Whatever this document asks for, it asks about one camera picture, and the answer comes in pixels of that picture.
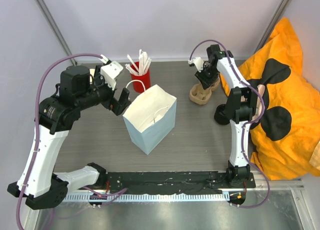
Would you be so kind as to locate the brown paper coffee cup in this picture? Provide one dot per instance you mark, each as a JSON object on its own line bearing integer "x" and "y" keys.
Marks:
{"x": 92, "y": 73}

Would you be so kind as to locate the right aluminium frame post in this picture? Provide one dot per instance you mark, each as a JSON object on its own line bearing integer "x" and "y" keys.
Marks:
{"x": 282, "y": 6}

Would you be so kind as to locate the white slotted cable duct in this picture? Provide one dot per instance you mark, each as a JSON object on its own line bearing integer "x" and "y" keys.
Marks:
{"x": 85, "y": 196}

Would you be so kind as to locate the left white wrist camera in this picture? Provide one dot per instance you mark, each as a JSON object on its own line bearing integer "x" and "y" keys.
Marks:
{"x": 111, "y": 72}

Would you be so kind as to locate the orange cartoon pillow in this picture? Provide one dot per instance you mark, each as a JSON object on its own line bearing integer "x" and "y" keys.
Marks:
{"x": 288, "y": 132}

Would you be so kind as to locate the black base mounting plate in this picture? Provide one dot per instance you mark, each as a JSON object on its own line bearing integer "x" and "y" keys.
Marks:
{"x": 175, "y": 182}

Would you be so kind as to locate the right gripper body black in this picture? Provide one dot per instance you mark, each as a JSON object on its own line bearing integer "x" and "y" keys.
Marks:
{"x": 208, "y": 72}

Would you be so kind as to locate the red plastic cup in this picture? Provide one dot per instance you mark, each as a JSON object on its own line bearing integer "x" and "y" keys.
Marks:
{"x": 137, "y": 86}

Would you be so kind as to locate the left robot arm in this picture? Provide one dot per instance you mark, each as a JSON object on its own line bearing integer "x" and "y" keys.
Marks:
{"x": 77, "y": 90}

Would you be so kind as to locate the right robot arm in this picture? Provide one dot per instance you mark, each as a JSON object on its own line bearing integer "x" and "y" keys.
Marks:
{"x": 239, "y": 110}

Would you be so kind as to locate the light blue paper bag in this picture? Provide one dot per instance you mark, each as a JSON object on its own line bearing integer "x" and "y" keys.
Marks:
{"x": 150, "y": 117}

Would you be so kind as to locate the brown pulp cup carrier stack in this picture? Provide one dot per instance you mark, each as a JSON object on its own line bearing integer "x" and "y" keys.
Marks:
{"x": 201, "y": 96}

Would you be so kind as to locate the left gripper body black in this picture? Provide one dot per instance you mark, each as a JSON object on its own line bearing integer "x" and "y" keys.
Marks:
{"x": 112, "y": 104}

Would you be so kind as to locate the aluminium frame post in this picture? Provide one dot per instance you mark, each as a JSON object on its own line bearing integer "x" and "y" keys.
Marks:
{"x": 282, "y": 6}
{"x": 53, "y": 25}

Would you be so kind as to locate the left aluminium frame post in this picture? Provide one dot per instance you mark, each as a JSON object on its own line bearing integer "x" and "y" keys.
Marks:
{"x": 53, "y": 25}

